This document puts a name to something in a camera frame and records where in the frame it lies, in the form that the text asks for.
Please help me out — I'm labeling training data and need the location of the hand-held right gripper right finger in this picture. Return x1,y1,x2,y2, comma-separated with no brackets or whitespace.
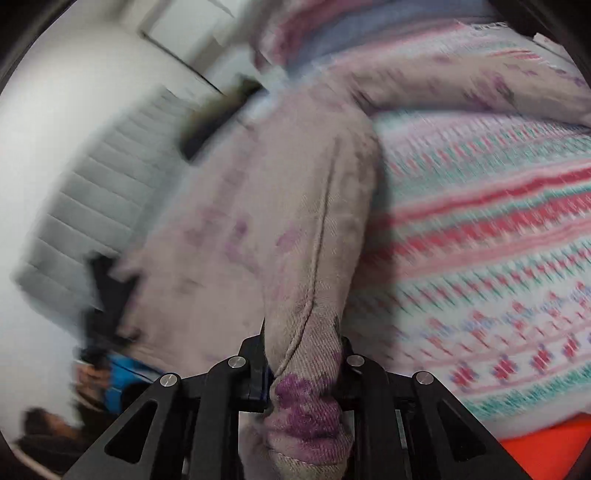
332,337,532,480

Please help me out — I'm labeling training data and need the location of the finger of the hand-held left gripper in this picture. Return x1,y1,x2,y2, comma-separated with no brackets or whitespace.
90,253,138,333

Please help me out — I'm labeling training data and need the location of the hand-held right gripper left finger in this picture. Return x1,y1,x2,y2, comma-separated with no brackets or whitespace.
62,335,271,480

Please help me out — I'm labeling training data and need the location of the pink floral quilted garment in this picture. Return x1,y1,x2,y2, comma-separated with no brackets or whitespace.
113,53,591,480

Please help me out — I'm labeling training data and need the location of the grey quilted headboard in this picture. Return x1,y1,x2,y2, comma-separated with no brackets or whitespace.
14,88,222,310

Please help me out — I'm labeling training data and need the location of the striped patterned knit blanket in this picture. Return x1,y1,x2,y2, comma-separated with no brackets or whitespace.
351,28,591,439

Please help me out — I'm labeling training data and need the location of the black puffer jacket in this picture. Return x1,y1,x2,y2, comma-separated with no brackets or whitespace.
178,76,264,160

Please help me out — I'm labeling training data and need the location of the red cardboard box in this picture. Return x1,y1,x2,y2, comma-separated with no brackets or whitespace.
501,413,591,480

